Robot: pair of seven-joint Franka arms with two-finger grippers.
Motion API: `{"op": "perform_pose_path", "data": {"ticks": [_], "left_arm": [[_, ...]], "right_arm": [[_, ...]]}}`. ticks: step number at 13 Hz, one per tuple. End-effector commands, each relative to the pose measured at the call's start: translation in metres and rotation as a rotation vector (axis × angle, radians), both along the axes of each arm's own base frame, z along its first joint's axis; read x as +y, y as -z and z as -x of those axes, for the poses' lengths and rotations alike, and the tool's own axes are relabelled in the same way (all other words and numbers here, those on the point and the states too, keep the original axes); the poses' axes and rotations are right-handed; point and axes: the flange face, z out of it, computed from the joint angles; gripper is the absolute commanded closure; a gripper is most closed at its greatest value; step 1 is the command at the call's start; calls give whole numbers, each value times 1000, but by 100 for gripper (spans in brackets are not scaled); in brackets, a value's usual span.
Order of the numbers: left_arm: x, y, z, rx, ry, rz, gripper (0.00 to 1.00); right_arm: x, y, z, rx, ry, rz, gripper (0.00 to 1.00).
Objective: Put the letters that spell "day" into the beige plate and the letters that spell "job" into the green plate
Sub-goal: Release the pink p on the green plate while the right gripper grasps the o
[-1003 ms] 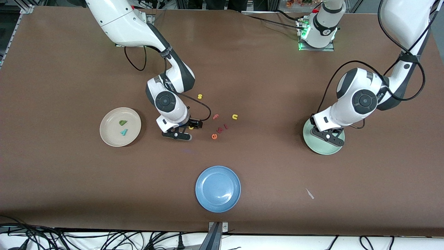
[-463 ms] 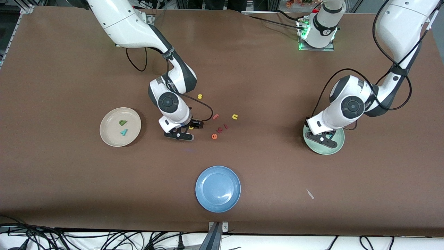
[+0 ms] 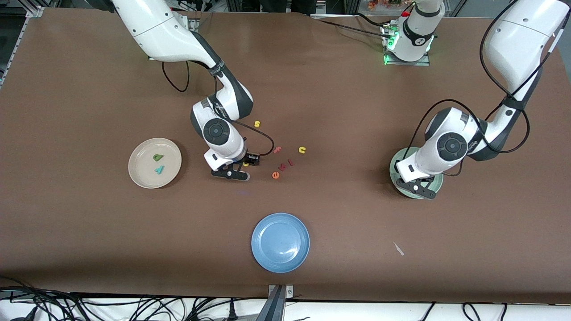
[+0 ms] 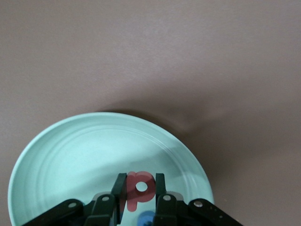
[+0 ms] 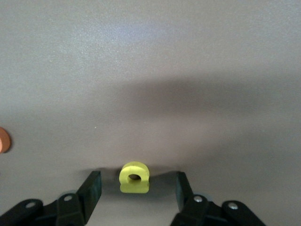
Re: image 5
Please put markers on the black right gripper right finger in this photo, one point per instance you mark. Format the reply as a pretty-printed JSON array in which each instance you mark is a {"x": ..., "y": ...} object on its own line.
[{"x": 195, "y": 209}]

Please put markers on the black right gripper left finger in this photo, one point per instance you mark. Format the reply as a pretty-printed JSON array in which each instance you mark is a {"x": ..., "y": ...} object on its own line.
[{"x": 70, "y": 207}]

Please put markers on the yellow foam letter a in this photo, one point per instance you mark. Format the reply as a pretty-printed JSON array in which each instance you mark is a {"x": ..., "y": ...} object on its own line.
[{"x": 134, "y": 188}]

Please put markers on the orange foam letter e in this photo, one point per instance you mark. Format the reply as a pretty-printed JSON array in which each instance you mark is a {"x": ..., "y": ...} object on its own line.
[{"x": 4, "y": 140}]

